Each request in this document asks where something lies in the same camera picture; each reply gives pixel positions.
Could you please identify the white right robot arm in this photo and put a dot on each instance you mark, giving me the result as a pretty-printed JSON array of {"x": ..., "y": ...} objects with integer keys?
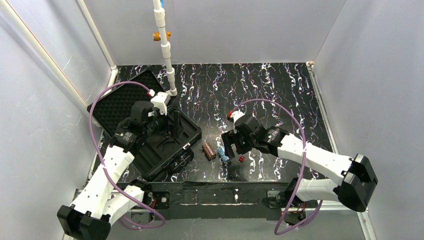
[{"x": 350, "y": 181}]

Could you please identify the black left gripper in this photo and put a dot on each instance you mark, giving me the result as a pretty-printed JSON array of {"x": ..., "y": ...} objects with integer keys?
[{"x": 167, "y": 122}]

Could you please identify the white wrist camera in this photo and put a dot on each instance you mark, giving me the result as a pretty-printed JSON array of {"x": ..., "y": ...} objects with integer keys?
[
  {"x": 160, "y": 101},
  {"x": 233, "y": 116}
]

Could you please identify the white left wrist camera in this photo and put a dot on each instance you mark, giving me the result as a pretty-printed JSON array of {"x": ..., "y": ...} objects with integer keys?
[{"x": 160, "y": 101}]

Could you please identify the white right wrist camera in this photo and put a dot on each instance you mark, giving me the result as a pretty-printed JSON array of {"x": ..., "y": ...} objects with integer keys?
[{"x": 233, "y": 116}]

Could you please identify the white pvc pole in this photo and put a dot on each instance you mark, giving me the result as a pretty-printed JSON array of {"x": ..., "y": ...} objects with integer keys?
[{"x": 159, "y": 14}]

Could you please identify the white corner pipe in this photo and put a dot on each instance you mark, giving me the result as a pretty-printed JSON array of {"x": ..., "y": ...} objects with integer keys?
[{"x": 92, "y": 25}]

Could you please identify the black poker set case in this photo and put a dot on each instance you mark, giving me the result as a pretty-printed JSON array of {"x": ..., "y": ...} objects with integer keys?
[{"x": 164, "y": 154}]

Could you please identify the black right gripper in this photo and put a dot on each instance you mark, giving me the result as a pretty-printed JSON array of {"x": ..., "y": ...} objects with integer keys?
[{"x": 230, "y": 144}]

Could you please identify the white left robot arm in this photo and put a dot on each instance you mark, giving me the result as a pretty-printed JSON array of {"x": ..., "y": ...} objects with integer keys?
[{"x": 102, "y": 202}]

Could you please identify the brown poker chip stack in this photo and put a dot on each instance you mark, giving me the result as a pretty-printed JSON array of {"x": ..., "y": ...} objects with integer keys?
[{"x": 208, "y": 151}]

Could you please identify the blue poker chip stack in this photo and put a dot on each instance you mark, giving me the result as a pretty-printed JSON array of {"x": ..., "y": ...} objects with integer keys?
[{"x": 222, "y": 155}]

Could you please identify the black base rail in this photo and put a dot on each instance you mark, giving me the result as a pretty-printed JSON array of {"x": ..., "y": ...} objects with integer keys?
[{"x": 213, "y": 200}]

